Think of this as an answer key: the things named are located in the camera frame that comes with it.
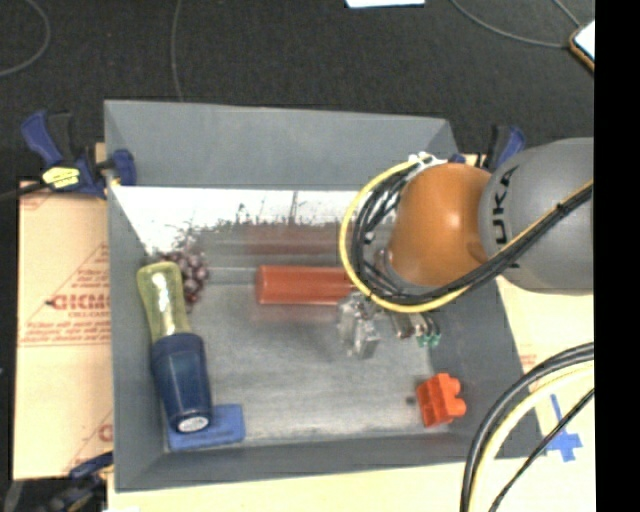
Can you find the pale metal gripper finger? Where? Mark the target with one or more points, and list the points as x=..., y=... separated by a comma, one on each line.
x=350, y=320
x=367, y=342

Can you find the red-brown flat block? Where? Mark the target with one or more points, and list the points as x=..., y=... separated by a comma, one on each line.
x=300, y=285

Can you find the grey metal bin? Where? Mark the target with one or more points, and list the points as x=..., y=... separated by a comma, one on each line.
x=300, y=380

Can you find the orange-red toy block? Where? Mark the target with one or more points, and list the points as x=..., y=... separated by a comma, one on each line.
x=439, y=400

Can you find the blue sponge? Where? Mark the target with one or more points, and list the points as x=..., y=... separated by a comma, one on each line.
x=227, y=425

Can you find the purple toy grapes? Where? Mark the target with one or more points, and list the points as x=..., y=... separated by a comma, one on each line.
x=192, y=272

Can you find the dark blue cup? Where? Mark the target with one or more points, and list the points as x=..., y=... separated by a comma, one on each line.
x=181, y=375

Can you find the yellow clear plastic bottle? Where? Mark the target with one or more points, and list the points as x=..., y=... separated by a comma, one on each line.
x=162, y=295

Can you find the brown cardboard board red print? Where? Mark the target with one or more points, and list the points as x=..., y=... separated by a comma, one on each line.
x=60, y=320

